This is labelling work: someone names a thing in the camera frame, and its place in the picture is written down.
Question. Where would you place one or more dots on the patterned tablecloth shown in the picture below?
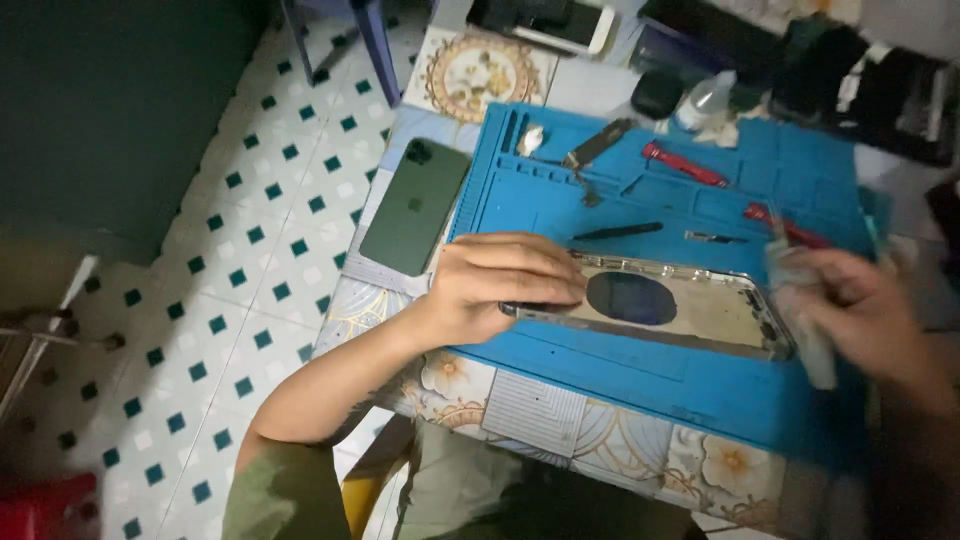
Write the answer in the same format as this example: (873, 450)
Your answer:
(525, 420)

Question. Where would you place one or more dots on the clear plastic bottle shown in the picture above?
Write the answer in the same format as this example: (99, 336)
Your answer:
(703, 101)

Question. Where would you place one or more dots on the blue chair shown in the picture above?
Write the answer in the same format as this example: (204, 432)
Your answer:
(352, 41)

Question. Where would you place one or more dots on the white phone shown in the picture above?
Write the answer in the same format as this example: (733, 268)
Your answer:
(561, 28)

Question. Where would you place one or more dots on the red screwdriver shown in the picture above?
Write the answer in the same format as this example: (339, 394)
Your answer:
(684, 163)
(787, 226)

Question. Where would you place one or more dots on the person's right hand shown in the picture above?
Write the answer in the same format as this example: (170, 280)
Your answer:
(855, 315)

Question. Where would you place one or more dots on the dark green phone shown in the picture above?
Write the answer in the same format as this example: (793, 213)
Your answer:
(415, 206)

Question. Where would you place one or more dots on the white metal rack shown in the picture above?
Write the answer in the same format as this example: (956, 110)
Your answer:
(37, 330)

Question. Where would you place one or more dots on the blue silicone repair mat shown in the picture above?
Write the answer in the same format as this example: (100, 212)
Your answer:
(652, 247)

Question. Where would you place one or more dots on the grey cleaning cloth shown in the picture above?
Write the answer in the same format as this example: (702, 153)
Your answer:
(802, 315)

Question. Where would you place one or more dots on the metal spudger tool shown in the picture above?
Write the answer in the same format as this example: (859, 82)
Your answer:
(596, 144)

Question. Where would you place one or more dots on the yellow stool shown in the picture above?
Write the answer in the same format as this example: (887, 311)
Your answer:
(364, 491)

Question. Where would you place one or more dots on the red plastic stool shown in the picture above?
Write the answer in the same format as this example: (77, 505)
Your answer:
(45, 508)

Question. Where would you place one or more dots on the black round case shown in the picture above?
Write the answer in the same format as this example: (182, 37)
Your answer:
(657, 94)

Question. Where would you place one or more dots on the small silver metal part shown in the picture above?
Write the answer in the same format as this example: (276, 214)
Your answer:
(529, 139)

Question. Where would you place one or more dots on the small metal tweezers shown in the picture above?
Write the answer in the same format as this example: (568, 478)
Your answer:
(715, 238)

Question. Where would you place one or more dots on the person's left hand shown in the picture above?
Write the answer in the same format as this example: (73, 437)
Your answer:
(480, 289)

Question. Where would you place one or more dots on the phone housing frame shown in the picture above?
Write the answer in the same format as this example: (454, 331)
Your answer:
(675, 311)

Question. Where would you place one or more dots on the person's green shirt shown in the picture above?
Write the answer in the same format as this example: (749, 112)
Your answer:
(420, 491)

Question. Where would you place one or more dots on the cluttered black tool rack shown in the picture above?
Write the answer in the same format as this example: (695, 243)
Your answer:
(840, 75)

